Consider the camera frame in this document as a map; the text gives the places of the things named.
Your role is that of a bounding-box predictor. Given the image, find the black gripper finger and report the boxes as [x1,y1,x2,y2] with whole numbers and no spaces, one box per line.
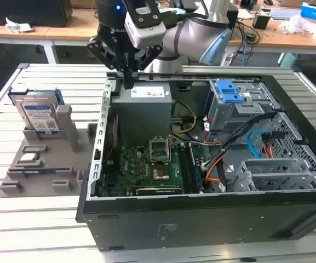
[86,35,130,89]
[129,43,164,89]

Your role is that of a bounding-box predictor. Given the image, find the orange power wire black connector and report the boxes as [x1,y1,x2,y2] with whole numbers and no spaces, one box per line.
[261,130,288,159]

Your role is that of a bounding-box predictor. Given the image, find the brown cardboard box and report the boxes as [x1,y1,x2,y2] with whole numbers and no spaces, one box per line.
[72,0,98,9]

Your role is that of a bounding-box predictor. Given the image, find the wooden desk white legs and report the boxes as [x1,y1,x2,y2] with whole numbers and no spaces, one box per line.
[0,26,57,65]
[44,7,316,65]

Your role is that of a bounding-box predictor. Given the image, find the grey power supply unit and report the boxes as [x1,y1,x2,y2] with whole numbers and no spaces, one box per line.
[110,82,175,144]

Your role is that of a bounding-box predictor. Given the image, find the white power strip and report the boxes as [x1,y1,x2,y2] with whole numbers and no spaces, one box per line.
[220,52,234,66]

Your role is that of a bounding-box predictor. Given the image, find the black computer tower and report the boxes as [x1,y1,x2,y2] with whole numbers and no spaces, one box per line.
[0,0,73,28]

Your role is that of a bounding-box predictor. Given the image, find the blue plastic drive latch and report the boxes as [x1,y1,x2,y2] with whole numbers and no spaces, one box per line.
[215,78,244,104]

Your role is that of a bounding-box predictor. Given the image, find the black speaker box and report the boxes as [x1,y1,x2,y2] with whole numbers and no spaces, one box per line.
[227,8,239,31]

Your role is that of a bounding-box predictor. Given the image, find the metal socket cover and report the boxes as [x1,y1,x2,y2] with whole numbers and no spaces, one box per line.
[148,136,172,165]

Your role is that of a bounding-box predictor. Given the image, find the crumpled white paper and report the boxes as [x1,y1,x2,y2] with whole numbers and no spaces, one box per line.
[5,18,34,34]

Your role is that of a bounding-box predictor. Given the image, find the grey metal drive cage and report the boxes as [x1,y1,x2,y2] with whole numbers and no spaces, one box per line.
[204,78,281,133]

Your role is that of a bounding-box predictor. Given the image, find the thin metal locking lever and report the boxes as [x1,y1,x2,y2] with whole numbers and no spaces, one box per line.
[167,135,173,163]

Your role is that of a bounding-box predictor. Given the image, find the small black holder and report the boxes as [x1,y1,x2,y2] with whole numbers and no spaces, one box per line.
[252,13,271,30]

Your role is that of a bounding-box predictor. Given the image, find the grey parts rack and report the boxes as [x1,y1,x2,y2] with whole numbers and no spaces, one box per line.
[0,105,98,198]

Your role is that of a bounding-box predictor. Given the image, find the black RAM slot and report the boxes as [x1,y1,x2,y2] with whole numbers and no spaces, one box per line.
[185,145,202,192]
[178,145,193,194]

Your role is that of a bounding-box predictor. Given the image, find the green motherboard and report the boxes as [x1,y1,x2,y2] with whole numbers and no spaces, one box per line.
[100,144,205,197]

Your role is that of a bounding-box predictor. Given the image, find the CPU socket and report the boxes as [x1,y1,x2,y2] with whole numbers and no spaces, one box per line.
[152,167,170,181]

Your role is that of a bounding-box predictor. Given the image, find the silver CPU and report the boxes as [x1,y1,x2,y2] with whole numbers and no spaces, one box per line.
[19,153,39,163]

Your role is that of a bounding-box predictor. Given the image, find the blue RAM stick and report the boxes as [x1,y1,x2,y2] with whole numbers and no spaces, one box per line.
[22,168,56,175]

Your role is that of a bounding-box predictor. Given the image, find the pale green bin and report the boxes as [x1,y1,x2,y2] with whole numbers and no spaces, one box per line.
[277,52,304,69]

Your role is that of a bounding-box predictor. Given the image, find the black graphics card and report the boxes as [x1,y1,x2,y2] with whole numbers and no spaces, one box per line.
[134,186,183,196]

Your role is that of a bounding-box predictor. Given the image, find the white plastic bag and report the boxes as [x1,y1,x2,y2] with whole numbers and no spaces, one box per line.
[279,14,316,36]

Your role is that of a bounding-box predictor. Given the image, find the black open PC case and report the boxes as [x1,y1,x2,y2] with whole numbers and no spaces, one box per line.
[75,71,316,253]

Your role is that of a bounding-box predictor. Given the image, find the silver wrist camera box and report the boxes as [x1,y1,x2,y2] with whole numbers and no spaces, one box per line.
[124,0,166,49]

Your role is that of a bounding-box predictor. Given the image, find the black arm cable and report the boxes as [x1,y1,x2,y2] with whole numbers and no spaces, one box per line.
[162,0,211,28]

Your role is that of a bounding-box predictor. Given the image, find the yellow wire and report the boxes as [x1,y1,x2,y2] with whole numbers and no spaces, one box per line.
[170,100,197,135]

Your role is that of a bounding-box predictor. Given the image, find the red twisted wire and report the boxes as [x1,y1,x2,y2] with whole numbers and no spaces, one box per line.
[105,114,119,162]

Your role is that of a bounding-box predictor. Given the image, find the blue hanging cable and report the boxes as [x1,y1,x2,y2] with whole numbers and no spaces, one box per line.
[239,32,251,66]

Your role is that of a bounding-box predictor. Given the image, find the grey white wire bundle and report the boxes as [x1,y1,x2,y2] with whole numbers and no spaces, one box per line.
[170,133,224,147]

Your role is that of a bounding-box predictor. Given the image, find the black cable bundle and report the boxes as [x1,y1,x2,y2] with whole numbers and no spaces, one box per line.
[200,111,282,172]

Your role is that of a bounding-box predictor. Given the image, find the orange flat wire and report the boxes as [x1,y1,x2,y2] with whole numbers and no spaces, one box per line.
[204,157,227,183]

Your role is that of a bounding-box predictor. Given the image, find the blue data wire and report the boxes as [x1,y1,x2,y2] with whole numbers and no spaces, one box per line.
[247,130,271,159]

